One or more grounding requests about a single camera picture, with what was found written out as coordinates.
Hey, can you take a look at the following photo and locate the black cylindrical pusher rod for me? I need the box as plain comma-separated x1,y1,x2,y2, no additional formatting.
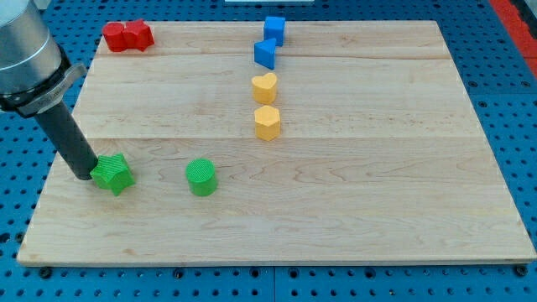
35,101,97,180

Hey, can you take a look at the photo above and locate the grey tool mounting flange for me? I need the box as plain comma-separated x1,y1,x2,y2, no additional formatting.
1,46,87,117

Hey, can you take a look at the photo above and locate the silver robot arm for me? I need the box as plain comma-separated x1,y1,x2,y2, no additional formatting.
1,0,97,180

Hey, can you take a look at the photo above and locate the green star block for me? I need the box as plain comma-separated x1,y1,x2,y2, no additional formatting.
90,153,135,196

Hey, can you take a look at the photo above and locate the red star block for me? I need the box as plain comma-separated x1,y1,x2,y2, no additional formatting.
123,19,154,51

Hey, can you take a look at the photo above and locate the red cylinder block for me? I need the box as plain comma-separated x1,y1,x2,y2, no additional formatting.
102,22,127,52

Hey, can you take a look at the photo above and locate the green cylinder block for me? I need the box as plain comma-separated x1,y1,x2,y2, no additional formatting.
185,158,218,196

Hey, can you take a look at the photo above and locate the yellow heart block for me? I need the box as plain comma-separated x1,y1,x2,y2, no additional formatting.
251,72,278,105

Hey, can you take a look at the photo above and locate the yellow hexagon block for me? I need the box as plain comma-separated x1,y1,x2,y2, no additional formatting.
254,106,281,141

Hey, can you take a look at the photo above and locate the blue triangle block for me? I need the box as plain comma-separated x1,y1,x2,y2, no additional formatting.
253,38,277,70

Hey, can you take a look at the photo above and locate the blue cube block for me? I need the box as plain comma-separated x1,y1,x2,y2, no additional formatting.
263,16,286,47

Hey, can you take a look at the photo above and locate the light wooden board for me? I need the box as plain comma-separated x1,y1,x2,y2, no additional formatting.
18,21,536,268

